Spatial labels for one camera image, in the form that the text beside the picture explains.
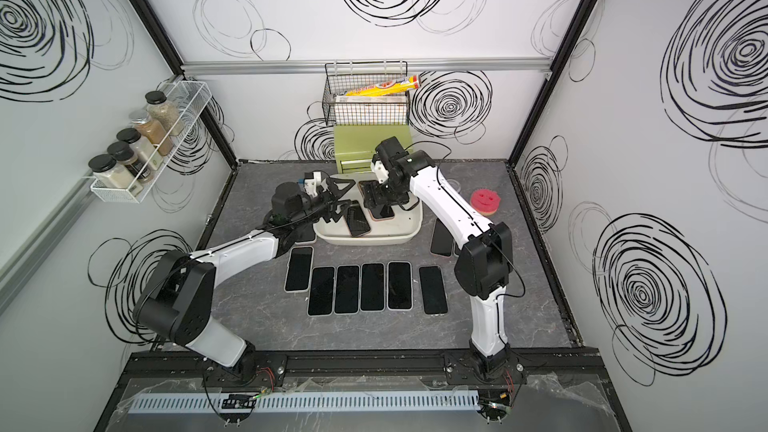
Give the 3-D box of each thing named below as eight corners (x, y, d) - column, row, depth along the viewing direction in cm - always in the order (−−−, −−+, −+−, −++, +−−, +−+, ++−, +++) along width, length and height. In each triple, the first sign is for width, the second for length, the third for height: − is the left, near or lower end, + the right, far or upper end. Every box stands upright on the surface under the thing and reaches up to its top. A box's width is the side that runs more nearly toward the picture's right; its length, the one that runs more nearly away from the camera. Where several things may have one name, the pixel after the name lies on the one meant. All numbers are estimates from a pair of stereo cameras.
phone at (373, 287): (358, 311, 85) (358, 308, 83) (361, 266, 94) (361, 263, 92) (385, 311, 85) (385, 308, 83) (385, 266, 94) (385, 263, 92)
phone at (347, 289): (332, 313, 85) (331, 311, 83) (338, 268, 94) (337, 265, 92) (358, 313, 85) (358, 311, 83) (361, 268, 94) (361, 265, 92)
